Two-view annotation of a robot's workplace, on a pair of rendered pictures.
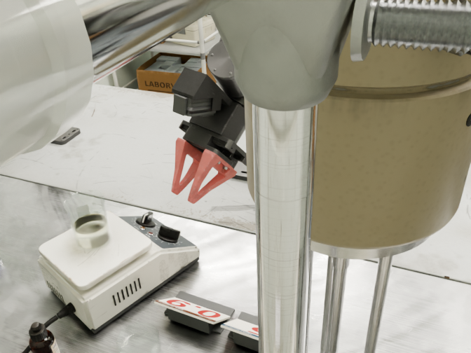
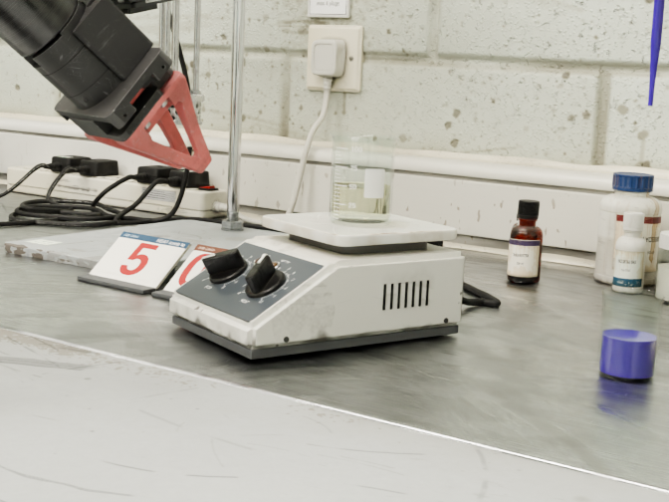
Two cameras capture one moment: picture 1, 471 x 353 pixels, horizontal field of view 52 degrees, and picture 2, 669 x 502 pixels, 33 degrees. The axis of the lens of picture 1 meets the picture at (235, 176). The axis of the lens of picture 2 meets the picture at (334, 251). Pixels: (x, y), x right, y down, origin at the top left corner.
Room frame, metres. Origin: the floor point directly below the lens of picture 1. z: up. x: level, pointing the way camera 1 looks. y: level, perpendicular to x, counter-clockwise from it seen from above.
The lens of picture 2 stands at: (1.41, 0.33, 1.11)
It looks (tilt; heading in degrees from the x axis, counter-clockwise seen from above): 9 degrees down; 189
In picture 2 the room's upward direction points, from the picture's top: 3 degrees clockwise
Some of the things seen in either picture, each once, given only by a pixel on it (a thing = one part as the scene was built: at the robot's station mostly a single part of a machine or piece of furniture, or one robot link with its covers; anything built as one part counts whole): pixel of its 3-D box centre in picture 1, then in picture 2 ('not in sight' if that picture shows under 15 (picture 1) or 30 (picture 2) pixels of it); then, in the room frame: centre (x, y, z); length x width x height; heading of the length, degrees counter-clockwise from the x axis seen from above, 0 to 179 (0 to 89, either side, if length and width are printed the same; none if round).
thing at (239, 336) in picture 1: (262, 329); (133, 261); (0.41, -0.02, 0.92); 0.09 x 0.06 x 0.04; 63
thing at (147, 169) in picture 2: not in sight; (152, 174); (-0.09, -0.18, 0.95); 0.07 x 0.04 x 0.02; 156
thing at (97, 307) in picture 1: (116, 260); (329, 282); (0.54, 0.18, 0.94); 0.22 x 0.13 x 0.08; 135
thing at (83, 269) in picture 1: (95, 246); (357, 226); (0.52, 0.20, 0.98); 0.12 x 0.12 x 0.01; 45
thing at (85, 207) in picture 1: (90, 220); (358, 177); (0.53, 0.20, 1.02); 0.06 x 0.05 x 0.08; 61
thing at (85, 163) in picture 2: not in sight; (94, 167); (-0.14, -0.28, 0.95); 0.07 x 0.04 x 0.02; 156
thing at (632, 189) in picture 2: not in sight; (628, 228); (0.21, 0.44, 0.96); 0.06 x 0.06 x 0.11
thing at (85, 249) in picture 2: not in sight; (164, 243); (0.21, -0.06, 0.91); 0.30 x 0.20 x 0.01; 156
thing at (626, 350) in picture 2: not in sight; (629, 334); (0.60, 0.41, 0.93); 0.04 x 0.04 x 0.06
